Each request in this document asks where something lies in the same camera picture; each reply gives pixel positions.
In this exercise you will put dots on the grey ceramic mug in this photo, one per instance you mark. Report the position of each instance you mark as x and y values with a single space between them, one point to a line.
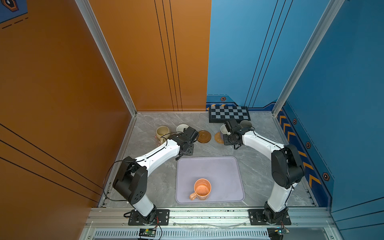
246 124

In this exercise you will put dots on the brown wooden round coaster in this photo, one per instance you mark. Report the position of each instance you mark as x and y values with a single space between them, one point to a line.
204 137

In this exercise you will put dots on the black silver chessboard box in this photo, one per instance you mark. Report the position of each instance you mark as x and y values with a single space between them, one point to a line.
223 113

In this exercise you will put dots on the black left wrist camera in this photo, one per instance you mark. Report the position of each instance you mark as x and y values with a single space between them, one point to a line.
191 134

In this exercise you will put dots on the woven rattan round coaster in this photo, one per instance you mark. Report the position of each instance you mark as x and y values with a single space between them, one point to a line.
218 138

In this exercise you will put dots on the left green circuit board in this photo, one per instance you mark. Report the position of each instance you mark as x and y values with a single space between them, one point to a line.
147 234

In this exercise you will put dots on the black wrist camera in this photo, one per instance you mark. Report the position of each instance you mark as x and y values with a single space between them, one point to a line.
191 134
232 126

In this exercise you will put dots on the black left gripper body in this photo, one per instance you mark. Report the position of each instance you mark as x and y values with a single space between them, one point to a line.
190 151

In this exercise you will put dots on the purple white ceramic mug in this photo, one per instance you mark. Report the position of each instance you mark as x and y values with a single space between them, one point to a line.
224 130

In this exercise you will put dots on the aluminium corner post right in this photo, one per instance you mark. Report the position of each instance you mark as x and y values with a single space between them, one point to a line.
318 34

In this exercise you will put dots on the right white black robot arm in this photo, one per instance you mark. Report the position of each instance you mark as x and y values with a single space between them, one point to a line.
286 166

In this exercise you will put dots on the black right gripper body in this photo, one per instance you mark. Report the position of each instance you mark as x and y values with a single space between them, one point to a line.
228 139

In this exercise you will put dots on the orange ceramic mug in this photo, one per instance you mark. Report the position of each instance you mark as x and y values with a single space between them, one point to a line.
202 189

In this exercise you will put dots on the aluminium corner post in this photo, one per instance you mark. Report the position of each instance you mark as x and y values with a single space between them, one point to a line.
318 34
101 42

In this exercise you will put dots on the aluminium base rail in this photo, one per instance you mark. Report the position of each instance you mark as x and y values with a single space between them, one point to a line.
211 223

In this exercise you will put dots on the lavender rectangular tray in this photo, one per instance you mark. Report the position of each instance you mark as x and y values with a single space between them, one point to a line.
222 172

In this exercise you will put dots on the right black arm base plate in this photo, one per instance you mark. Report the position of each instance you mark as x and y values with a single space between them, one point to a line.
255 216

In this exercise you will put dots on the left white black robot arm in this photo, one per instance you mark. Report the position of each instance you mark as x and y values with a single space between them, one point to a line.
132 177

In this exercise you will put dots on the aluminium corner post left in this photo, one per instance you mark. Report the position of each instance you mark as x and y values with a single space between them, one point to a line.
101 42

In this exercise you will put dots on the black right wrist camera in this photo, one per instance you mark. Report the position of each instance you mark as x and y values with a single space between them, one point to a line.
232 126

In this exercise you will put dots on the yellow ceramic mug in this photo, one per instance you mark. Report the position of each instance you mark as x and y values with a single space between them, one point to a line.
162 134

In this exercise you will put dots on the right small circuit board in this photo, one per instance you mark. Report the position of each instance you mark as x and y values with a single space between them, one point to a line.
277 233

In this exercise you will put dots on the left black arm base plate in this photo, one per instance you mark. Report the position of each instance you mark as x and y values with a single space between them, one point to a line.
162 216

